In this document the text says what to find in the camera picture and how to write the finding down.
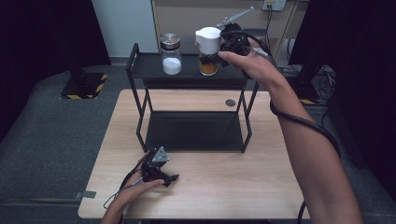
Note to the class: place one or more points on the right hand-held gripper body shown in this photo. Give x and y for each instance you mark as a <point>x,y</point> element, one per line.
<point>235,40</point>

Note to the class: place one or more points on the white wall panel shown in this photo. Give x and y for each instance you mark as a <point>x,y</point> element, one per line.
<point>124,25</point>

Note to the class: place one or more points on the white wall socket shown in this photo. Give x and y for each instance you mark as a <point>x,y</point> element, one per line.
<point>275,4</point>

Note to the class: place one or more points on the round dark table grommet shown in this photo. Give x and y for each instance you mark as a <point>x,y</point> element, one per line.
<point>230,102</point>

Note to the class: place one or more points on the glass jar with white lid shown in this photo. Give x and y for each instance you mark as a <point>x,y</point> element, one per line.
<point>208,37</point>

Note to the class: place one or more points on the glass salt jar metal lid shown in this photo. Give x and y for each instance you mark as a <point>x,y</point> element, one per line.
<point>171,67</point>

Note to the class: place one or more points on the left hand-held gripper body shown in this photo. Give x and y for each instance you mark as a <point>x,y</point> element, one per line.
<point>154,169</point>

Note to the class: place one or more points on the person's right hand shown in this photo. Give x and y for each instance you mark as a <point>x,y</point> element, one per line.
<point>255,67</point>

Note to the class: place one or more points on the black metal two-tier rack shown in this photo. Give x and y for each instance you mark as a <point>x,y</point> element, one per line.
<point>193,130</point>

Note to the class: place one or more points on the grey tape piece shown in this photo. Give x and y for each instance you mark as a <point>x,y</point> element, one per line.
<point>85,194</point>

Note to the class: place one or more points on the person's left hand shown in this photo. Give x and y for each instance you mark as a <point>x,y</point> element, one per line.
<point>134,191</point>

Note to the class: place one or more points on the black curtain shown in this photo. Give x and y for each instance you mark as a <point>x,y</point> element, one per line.
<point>358,46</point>
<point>40,37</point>

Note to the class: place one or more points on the black stand base striped edge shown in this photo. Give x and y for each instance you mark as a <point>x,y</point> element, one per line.
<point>82,85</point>
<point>306,90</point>

